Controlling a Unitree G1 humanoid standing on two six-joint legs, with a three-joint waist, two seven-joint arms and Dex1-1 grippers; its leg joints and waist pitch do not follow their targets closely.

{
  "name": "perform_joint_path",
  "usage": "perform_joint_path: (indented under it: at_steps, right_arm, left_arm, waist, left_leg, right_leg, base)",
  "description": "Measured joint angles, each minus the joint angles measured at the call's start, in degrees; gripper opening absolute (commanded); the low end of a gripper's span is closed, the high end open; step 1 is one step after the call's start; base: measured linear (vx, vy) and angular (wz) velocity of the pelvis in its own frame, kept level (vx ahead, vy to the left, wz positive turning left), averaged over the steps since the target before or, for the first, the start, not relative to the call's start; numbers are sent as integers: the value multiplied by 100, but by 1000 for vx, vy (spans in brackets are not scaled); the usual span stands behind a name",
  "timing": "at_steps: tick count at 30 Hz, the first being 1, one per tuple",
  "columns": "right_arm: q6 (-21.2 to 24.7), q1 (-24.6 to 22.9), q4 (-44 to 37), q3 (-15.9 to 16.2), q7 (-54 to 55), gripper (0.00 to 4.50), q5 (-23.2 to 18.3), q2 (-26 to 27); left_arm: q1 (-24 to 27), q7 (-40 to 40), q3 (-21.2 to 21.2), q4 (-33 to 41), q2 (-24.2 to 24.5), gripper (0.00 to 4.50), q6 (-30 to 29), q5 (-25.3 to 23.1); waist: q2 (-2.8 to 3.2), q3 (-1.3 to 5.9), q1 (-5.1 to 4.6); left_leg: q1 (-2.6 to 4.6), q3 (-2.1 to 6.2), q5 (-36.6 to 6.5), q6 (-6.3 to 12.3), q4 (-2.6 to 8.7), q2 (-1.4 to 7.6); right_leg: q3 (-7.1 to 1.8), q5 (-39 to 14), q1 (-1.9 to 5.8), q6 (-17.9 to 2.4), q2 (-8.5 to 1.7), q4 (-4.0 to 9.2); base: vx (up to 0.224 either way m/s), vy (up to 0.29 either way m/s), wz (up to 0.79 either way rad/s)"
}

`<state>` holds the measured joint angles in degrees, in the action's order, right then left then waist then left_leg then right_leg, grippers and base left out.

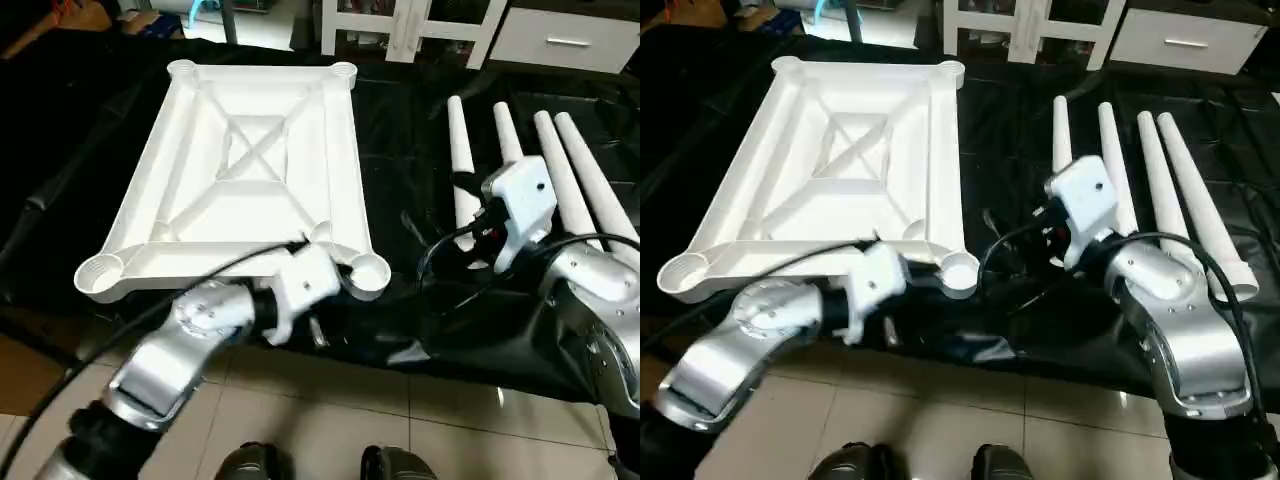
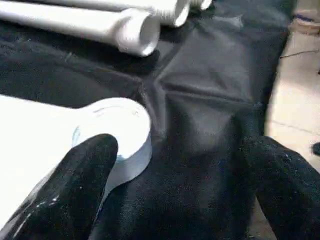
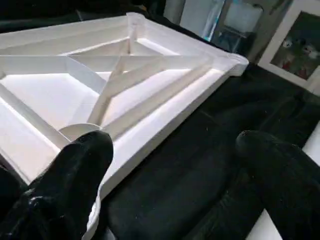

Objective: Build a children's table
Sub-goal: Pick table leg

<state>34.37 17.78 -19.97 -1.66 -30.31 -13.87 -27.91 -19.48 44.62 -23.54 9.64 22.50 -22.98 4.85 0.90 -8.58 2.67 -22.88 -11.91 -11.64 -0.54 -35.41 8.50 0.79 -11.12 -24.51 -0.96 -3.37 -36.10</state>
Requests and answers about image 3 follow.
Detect white plastic table top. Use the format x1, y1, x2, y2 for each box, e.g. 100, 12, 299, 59
0, 12, 250, 240

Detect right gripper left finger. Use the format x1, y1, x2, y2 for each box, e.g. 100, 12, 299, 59
0, 131, 115, 240

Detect black work mat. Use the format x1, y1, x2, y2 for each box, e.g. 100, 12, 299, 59
0, 0, 320, 240

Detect white glass door cabinet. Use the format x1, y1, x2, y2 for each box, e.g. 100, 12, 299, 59
257, 0, 320, 96

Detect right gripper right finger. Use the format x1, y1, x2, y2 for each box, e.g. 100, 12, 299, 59
235, 131, 320, 240

